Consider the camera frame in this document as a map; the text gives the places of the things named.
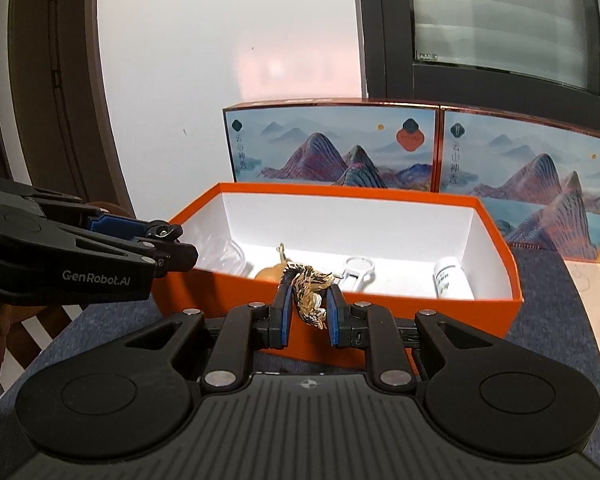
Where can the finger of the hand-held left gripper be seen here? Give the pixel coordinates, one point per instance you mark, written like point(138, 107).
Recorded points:
point(107, 224)
point(177, 257)

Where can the white bottle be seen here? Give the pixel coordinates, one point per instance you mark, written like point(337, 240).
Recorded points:
point(452, 280)

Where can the orange cardboard box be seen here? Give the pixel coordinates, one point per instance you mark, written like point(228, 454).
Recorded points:
point(455, 317)

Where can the mountain print box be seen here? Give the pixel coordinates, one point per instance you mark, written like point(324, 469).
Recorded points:
point(530, 185)
point(330, 150)

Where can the brown door frame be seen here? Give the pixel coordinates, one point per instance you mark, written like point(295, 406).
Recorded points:
point(55, 85)

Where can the blue-grey felt mat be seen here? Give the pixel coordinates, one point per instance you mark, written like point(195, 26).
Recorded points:
point(545, 300)

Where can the clear plastic bag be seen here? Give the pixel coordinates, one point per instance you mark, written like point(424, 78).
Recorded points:
point(225, 260)

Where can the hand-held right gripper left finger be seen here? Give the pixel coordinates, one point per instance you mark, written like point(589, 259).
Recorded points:
point(282, 320)

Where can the dark window frame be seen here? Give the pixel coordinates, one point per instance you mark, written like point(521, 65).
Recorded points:
point(395, 60)

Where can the black clamp mount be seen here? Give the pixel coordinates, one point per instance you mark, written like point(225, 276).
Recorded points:
point(162, 231)

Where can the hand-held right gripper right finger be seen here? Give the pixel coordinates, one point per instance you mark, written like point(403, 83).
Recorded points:
point(335, 320)

